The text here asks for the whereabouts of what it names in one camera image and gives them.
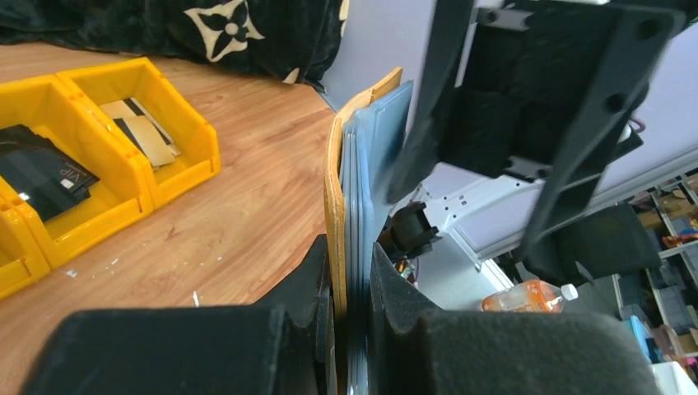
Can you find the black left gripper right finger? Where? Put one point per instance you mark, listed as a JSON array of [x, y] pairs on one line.
[[415, 347]]

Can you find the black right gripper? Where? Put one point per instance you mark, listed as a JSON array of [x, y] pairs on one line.
[[548, 90]]

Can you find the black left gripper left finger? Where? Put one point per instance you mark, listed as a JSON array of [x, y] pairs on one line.
[[281, 344]]

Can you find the yellow leather card holder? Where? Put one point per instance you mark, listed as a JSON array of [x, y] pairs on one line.
[[363, 141]]

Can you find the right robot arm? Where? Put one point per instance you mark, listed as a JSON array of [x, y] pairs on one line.
[[503, 205]]

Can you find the yellow bin with beige cards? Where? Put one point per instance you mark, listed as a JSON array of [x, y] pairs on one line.
[[199, 158]]

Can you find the beige striped card stack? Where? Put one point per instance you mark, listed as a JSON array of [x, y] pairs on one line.
[[142, 129]]

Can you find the yellow bin with silver cards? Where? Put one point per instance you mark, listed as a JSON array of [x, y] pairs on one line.
[[22, 262]]

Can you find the yellow bin with black cards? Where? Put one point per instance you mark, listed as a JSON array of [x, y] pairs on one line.
[[121, 198]]

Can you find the black card stack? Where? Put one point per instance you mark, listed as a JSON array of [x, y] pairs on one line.
[[42, 175]]

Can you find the orange drink bottle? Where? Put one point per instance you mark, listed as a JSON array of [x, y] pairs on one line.
[[533, 296]]

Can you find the black floral fleece blanket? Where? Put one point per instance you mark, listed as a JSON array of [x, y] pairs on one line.
[[294, 42]]

